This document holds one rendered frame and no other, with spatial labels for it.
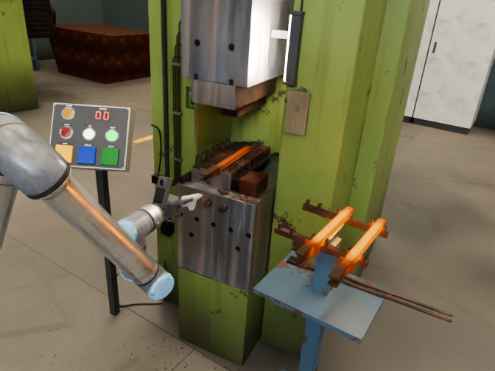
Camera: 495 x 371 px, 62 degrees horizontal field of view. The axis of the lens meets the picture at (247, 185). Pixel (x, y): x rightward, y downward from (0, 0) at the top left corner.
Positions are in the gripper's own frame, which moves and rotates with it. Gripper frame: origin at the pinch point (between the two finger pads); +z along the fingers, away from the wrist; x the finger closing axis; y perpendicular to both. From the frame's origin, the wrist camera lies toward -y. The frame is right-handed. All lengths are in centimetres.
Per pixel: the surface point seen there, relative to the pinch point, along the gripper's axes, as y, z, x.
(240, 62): -46, 23, 9
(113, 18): 14, 707, -684
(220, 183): 6.2, 22.7, 2.5
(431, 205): 100, 264, 93
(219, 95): -31.8, 22.7, 0.7
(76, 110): -18, 9, -63
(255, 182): 2.1, 23.8, 18.6
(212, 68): -41.8, 22.7, -3.0
